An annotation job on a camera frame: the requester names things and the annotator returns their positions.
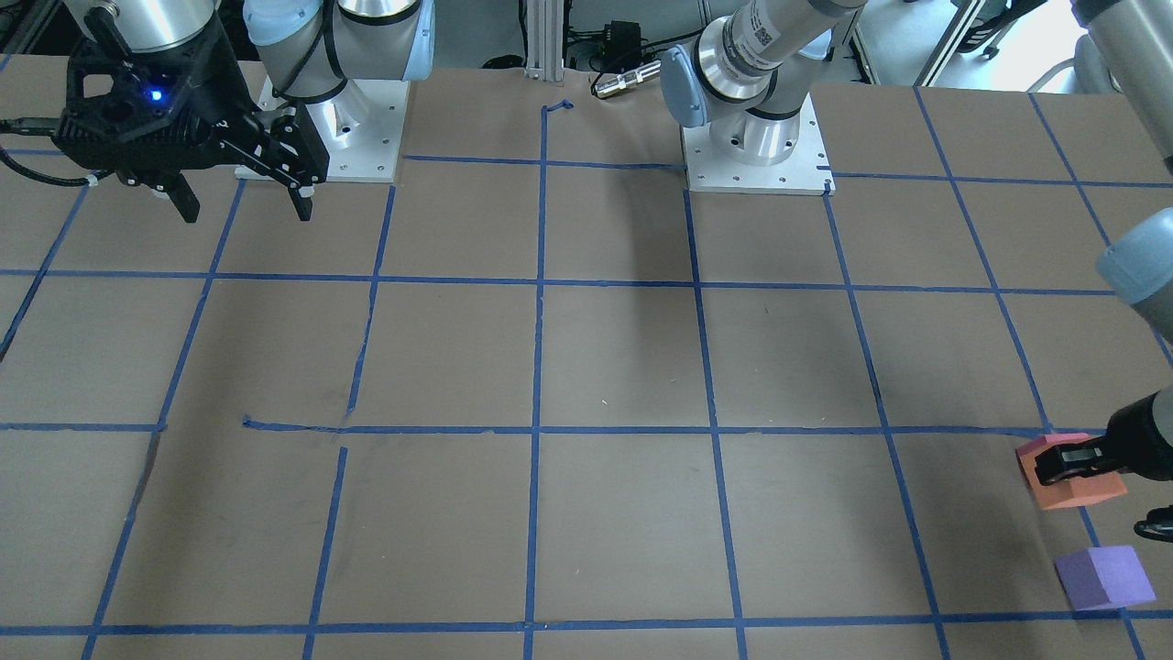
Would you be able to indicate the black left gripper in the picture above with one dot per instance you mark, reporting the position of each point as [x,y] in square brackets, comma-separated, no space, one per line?
[1139,435]

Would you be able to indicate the silver cylinder connector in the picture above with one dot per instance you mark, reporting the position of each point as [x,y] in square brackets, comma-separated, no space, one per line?
[625,82]

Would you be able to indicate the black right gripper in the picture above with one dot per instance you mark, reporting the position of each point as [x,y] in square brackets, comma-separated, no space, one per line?
[230,90]

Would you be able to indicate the aluminium frame post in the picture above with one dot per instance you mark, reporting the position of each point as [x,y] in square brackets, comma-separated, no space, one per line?
[544,43]

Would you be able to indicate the orange foam block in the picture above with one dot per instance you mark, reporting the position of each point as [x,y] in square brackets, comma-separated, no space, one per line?
[1069,493]

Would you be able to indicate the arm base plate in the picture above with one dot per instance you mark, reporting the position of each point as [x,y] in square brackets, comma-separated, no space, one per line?
[750,154]
[362,129]

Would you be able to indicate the purple foam block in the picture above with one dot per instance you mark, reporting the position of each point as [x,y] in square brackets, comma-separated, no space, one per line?
[1104,578]

